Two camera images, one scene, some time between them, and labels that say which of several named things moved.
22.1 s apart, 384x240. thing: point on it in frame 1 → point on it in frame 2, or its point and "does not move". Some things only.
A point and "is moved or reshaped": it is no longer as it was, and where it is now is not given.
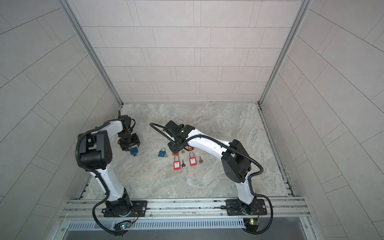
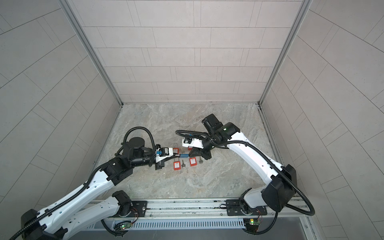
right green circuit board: [252, 222] does not move
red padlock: [177, 164] does not move
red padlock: [193, 160] does not move
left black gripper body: [127, 139] → [157, 166]
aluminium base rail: [284, 210] does not move
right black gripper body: [176, 145] → [206, 151]
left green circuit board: [125, 225] does not move
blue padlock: [134, 151] is moved or reshaped
